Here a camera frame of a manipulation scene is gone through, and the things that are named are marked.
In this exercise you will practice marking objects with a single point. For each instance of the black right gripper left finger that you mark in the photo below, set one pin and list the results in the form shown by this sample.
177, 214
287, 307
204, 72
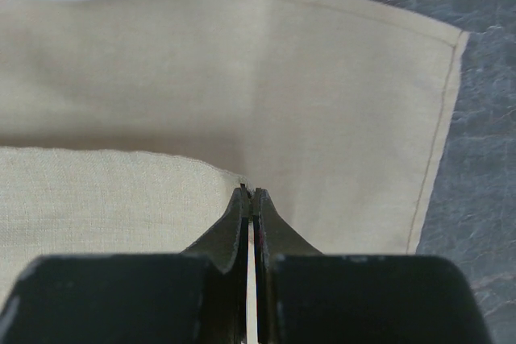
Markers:
222, 318

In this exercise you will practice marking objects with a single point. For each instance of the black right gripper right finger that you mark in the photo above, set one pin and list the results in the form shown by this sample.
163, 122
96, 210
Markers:
273, 237

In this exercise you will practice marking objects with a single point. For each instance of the beige cloth napkin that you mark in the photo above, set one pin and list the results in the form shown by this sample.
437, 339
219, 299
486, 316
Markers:
127, 124

